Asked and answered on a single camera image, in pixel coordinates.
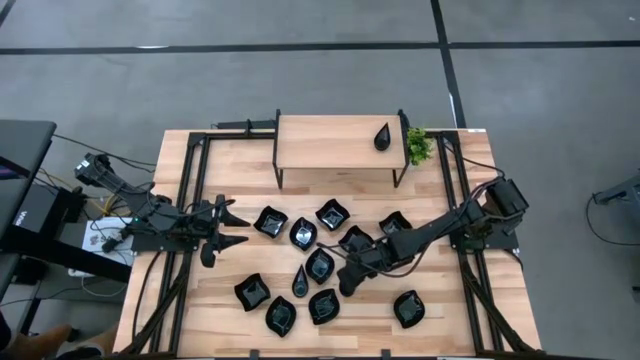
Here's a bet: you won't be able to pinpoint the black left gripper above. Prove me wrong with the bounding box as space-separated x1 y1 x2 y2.
192 195 251 251

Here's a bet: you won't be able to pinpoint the black square wavy plate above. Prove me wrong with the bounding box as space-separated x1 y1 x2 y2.
233 272 272 313
378 210 414 236
338 225 375 254
314 198 351 232
252 205 290 239

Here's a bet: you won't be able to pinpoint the black power strip bar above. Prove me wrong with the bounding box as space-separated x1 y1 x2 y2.
215 119 277 130

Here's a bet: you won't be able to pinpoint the green plant white pot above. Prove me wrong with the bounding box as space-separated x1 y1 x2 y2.
406 126 434 167

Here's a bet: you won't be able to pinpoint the wooden shelf black legs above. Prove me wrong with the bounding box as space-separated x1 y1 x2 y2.
272 108 412 190

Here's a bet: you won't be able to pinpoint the white printed paper sheet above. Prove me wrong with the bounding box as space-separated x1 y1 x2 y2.
82 217 135 266

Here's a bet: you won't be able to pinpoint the black computer case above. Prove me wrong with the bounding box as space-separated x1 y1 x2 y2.
12 183 54 235

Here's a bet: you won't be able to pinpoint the person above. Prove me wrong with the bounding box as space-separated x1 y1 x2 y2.
0 309 121 360

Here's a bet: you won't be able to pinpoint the black desk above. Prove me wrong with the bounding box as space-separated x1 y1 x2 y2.
0 118 134 301

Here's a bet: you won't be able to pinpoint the grey metal stand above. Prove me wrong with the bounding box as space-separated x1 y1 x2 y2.
592 172 640 207

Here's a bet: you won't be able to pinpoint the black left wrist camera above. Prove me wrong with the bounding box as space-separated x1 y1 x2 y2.
199 243 221 269

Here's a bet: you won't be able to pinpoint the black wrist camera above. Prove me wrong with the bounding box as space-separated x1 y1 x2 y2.
337 266 367 298
199 243 221 269

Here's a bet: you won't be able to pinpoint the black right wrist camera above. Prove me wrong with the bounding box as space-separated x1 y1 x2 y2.
337 266 367 298

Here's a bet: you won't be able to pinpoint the black aluminium rail frame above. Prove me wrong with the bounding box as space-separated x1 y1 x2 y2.
434 128 539 357
119 130 279 357

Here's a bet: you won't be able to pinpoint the yellow cable bundle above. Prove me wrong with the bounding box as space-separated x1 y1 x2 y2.
97 192 132 219

